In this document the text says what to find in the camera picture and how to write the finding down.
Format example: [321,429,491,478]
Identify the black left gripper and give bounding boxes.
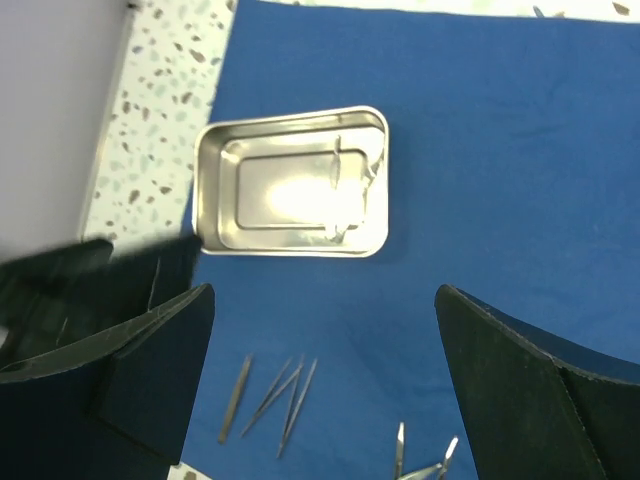
[1,235,201,365]

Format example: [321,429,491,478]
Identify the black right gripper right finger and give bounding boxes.
[434,285,639,479]

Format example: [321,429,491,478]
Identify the steel scissors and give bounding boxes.
[397,435,460,480]

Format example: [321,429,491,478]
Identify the stainless steel tray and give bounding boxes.
[191,106,390,257]

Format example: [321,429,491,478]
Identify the thin steel forceps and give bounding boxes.
[277,358,318,458]
[240,358,304,437]

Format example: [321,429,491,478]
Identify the wide steel tweezers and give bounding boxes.
[217,354,253,445]

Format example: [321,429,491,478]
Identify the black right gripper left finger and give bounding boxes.
[1,284,215,479]

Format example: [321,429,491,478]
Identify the steel hemostat clamp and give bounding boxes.
[393,422,405,480]

